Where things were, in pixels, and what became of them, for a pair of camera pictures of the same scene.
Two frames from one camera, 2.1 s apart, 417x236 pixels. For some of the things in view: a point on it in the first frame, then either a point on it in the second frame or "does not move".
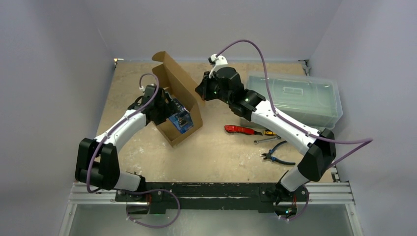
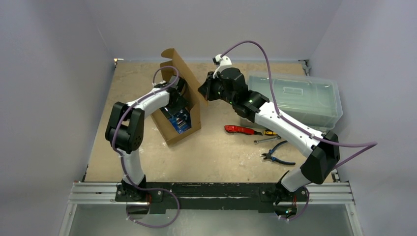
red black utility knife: (232, 129) does not move
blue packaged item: (182, 119) does not move
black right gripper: (204, 88) does not move
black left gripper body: (163, 112) → (180, 103)
